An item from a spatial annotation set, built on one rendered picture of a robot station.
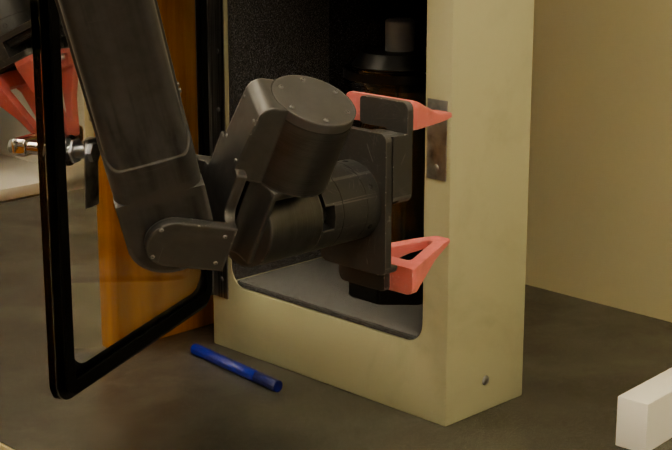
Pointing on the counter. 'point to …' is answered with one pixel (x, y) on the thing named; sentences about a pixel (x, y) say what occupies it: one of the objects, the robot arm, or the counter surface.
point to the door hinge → (216, 73)
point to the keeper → (437, 143)
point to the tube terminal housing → (438, 215)
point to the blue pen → (236, 367)
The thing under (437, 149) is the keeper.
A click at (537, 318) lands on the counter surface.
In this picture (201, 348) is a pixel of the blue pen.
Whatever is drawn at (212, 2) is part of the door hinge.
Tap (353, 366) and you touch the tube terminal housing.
